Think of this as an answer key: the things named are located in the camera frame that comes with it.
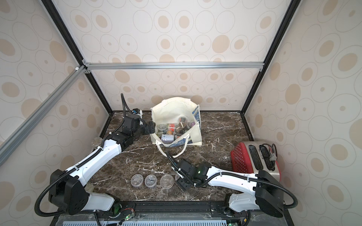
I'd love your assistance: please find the purple label seed jar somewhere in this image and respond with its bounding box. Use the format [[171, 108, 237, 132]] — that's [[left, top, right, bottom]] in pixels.
[[161, 134, 174, 143]]

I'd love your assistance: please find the silver aluminium bar left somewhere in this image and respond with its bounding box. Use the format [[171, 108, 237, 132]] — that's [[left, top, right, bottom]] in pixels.
[[1, 66, 85, 165]]

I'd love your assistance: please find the red lid seed jar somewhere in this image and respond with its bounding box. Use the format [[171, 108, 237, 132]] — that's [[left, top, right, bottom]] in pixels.
[[167, 123, 176, 132]]

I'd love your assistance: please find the black corner frame post left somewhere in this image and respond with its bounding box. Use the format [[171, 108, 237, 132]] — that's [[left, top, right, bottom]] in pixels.
[[41, 0, 114, 115]]

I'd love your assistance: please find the cream canvas starry night bag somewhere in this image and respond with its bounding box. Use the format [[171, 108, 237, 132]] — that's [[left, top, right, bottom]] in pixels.
[[150, 97, 202, 158]]

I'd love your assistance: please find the clear plastic jar by wall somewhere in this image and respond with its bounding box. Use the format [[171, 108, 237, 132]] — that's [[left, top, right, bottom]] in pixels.
[[91, 137, 103, 150]]

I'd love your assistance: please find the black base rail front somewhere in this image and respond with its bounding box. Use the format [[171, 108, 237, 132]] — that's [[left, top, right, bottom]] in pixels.
[[97, 201, 294, 226]]

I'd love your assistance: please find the silver aluminium crossbar back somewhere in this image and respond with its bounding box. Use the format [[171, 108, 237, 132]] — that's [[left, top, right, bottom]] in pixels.
[[85, 62, 264, 70]]

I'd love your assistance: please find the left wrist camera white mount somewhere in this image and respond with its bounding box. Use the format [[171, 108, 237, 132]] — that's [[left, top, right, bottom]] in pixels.
[[132, 108, 143, 118]]

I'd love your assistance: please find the red and steel toaster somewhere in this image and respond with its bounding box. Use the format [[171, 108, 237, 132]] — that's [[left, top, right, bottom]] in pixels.
[[231, 141, 281, 181]]

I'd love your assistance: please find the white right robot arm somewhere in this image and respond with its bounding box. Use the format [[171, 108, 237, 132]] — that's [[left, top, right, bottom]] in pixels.
[[164, 152, 298, 218]]

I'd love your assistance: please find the black corner frame post right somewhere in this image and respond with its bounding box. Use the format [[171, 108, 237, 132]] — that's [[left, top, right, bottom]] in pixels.
[[240, 0, 302, 115]]

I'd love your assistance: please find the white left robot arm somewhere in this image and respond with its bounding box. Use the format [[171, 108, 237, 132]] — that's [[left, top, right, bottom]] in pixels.
[[34, 97, 155, 217]]

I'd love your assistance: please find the black corner frame post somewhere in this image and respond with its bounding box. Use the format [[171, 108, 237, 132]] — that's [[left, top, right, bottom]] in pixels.
[[41, 0, 114, 115], [240, 0, 302, 115]]

